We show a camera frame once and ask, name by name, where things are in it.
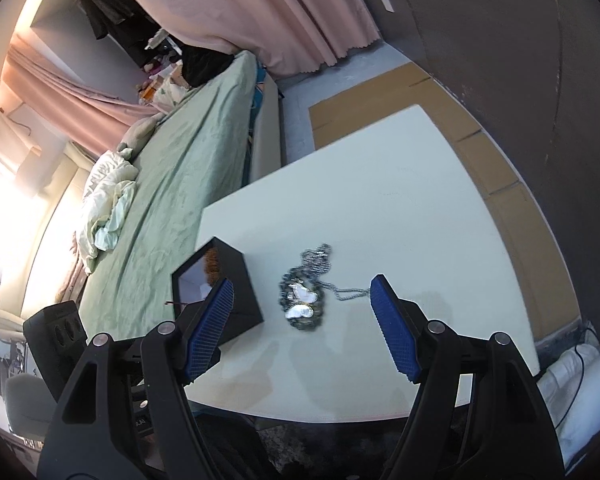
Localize cardboard floor sheets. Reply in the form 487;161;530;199
307;60;581;342

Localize cream padded headboard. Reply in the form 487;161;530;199
20;140;97;321

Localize white crumpled quilt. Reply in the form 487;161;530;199
75;150;141;274

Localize dark fuzzy rug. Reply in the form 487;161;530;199
260;420;412;480

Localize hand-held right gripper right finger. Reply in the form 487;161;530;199
370;274;566;480

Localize black cable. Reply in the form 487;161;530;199
550;326;600;431

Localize pink curtain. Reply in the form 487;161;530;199
95;0;384;79
2;42;154;156

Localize white table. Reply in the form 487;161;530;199
182;104;541;409

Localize bed with green sheet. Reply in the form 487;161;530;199
77;50;286;341

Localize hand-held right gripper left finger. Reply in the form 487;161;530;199
36;277;236;480

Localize white butterfly hair clip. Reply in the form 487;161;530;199
285;282;317;322

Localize black bag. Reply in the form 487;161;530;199
180;45;237;89

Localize white air conditioner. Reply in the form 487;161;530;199
0;102;44;177

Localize brown bead bracelet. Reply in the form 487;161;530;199
204;249;221;286

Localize black hanging clothes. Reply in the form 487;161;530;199
80;0;162;69

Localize beige pillow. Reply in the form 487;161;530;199
119;112;166;154

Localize white cloth bundle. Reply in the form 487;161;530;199
537;337;600;467

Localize dark bead bracelet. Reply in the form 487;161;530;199
279;270;327;332

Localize black jewelry box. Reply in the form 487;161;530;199
171;237;265;351

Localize silver chain necklace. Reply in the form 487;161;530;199
299;243;372;303

